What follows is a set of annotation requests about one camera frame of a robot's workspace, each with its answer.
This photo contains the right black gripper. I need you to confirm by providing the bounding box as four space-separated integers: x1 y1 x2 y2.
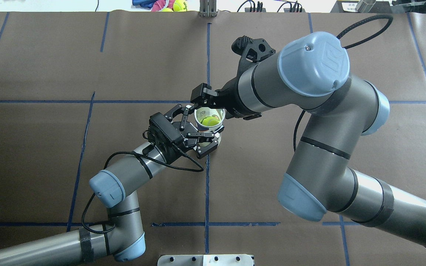
190 77 261 120

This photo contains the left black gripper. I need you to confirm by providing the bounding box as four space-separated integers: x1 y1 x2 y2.
147 104 224 164

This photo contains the clear tennis ball can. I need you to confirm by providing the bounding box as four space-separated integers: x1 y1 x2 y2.
194 107 225 132

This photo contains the yellow tennis ball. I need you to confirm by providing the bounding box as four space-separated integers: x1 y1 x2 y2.
201 115 220 127

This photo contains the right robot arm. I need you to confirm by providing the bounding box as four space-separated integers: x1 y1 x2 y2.
190 32 426 248

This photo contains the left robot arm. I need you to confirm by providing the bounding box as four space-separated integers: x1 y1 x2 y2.
0 101 206 266

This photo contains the spare tennis ball on desk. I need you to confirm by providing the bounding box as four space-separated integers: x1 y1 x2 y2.
172 0 188 12

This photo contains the pink cloth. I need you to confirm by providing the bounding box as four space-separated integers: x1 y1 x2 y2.
151 0 174 12

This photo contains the blue cloth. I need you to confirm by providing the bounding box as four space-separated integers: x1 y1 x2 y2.
132 0 157 9

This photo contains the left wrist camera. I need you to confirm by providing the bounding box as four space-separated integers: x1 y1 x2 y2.
148 112 184 145

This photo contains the aluminium frame post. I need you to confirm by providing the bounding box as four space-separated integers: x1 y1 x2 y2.
199 0 218 17

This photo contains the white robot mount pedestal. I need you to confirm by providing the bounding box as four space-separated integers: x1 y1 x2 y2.
157 254 255 266

